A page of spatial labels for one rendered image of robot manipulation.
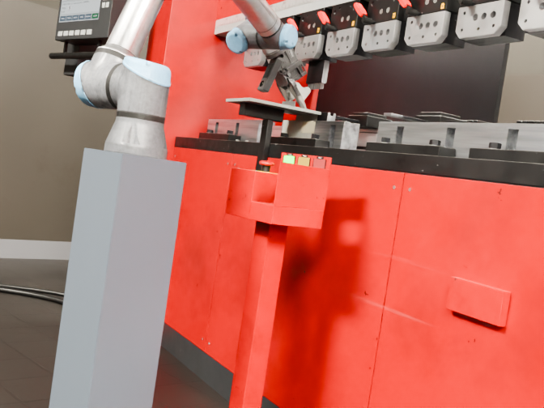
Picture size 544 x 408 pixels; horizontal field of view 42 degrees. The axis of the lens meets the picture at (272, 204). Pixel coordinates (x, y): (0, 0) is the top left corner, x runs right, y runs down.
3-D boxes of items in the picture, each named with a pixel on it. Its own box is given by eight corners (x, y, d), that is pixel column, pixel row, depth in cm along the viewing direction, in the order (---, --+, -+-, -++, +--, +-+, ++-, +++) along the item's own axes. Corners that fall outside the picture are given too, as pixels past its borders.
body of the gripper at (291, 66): (308, 74, 234) (292, 42, 230) (289, 88, 231) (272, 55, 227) (297, 76, 241) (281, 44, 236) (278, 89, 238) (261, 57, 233)
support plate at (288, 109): (225, 101, 236) (226, 98, 236) (293, 115, 249) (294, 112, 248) (249, 100, 220) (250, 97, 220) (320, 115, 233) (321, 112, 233)
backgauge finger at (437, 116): (374, 119, 215) (376, 103, 215) (439, 133, 228) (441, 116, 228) (399, 119, 205) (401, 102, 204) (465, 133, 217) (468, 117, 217)
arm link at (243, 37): (249, 31, 212) (269, 17, 219) (220, 31, 218) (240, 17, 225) (256, 57, 216) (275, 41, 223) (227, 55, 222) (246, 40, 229)
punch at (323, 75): (304, 89, 245) (308, 61, 245) (309, 90, 246) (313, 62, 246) (320, 88, 236) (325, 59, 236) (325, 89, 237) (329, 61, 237)
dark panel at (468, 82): (308, 152, 336) (323, 59, 334) (312, 153, 337) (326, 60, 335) (485, 167, 237) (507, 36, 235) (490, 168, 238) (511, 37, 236)
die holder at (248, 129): (205, 140, 310) (208, 119, 310) (218, 142, 313) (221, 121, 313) (257, 145, 267) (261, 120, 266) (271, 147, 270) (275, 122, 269)
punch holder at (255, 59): (242, 67, 282) (248, 25, 281) (261, 71, 286) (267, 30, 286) (260, 65, 269) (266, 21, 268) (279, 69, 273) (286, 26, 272)
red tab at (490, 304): (445, 308, 152) (450, 276, 152) (452, 308, 153) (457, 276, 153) (498, 326, 139) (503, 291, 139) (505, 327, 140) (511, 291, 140)
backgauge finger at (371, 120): (310, 118, 247) (312, 104, 247) (371, 130, 260) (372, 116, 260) (329, 119, 237) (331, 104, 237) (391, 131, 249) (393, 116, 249)
